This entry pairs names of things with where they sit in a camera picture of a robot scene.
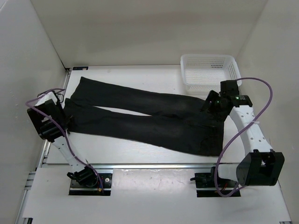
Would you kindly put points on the aluminium rail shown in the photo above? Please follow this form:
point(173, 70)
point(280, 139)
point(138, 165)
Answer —
point(42, 159)
point(155, 166)

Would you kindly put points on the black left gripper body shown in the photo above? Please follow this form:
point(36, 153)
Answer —
point(67, 118)

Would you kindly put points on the black corner bracket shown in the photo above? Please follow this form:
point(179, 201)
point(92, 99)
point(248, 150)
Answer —
point(80, 68)

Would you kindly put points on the black trousers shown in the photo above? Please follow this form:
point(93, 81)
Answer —
point(174, 122)

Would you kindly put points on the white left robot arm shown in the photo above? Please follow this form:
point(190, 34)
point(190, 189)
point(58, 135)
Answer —
point(51, 123)

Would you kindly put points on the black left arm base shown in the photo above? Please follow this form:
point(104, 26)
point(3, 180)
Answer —
point(92, 186)

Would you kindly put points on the aluminium front rail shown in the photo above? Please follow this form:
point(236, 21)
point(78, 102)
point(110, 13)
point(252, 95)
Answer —
point(155, 166)

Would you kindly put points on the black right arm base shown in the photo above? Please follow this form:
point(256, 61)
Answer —
point(205, 186)

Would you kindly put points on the white front cover board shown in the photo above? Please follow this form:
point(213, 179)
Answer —
point(149, 197)

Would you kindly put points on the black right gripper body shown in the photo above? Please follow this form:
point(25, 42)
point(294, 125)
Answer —
point(216, 106)

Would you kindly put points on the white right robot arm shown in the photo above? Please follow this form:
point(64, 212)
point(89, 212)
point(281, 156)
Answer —
point(261, 165)

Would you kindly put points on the white perforated plastic basket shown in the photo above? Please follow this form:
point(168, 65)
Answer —
point(202, 73)

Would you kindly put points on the aluminium left side rail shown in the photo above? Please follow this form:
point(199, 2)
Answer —
point(42, 159)

